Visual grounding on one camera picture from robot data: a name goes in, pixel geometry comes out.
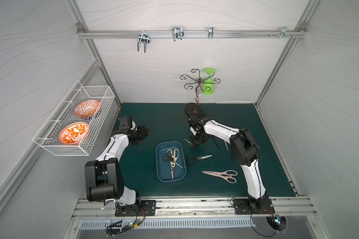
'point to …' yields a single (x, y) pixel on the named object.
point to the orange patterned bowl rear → (88, 109)
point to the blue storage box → (163, 167)
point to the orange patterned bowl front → (74, 133)
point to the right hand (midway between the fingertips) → (197, 141)
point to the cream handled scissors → (176, 154)
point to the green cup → (208, 85)
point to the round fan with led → (278, 222)
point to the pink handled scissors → (226, 174)
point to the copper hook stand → (199, 81)
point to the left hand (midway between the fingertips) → (147, 133)
